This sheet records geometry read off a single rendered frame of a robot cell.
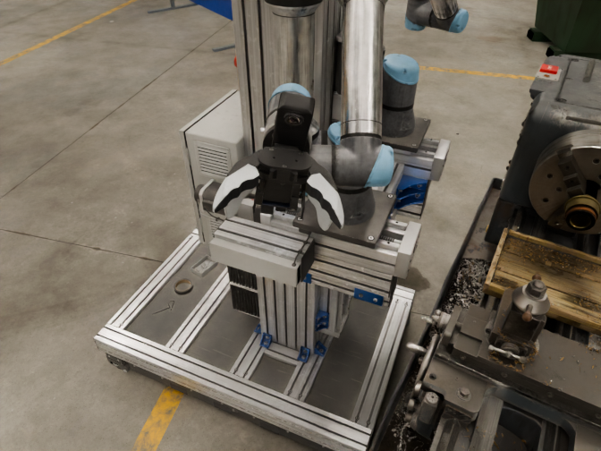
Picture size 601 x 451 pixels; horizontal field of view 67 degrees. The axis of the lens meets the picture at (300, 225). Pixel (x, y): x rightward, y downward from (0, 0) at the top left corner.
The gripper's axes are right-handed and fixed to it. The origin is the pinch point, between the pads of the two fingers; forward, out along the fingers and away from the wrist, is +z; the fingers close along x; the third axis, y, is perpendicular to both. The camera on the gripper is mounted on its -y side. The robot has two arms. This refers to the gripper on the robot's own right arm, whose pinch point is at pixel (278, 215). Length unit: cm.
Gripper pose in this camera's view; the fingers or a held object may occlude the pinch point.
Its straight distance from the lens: 52.3
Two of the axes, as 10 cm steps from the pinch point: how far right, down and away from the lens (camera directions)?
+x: -9.9, -1.3, -0.6
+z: -0.3, 6.4, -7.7
